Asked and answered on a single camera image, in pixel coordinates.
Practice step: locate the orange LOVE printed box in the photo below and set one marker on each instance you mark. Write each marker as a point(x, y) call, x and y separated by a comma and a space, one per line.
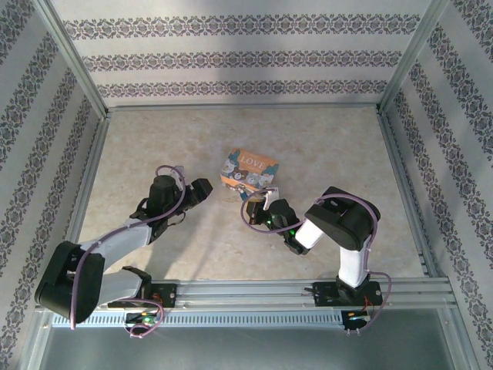
point(250, 165)

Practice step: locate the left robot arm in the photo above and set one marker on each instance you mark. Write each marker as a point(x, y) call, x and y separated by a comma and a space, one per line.
point(61, 285)

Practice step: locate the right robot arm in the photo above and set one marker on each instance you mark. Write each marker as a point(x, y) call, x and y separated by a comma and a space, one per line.
point(346, 227)

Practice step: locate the small circuit board green light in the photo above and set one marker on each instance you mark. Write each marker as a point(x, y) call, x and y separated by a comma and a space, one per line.
point(144, 319)
point(356, 318)

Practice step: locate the grey metal sheet panel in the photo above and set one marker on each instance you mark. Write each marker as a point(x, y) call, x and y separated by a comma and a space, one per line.
point(246, 350)

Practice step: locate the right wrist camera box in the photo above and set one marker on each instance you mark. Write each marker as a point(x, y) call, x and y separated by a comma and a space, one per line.
point(270, 194)

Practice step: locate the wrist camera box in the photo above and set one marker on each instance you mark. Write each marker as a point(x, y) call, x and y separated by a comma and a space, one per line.
point(178, 178)
point(270, 194)

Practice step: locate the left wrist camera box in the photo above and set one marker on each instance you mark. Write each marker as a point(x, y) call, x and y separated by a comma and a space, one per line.
point(178, 178)

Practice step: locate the aluminium side rail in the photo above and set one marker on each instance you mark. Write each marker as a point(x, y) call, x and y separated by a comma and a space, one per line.
point(90, 162)
point(400, 165)

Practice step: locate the long aluminium base rail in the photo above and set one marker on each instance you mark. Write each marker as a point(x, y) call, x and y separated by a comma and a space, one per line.
point(246, 293)

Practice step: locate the aluminium rear rail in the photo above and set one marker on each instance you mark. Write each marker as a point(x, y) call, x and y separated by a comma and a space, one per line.
point(242, 106)

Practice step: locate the aluminium corner post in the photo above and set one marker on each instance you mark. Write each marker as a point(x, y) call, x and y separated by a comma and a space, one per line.
point(408, 58)
point(73, 61)

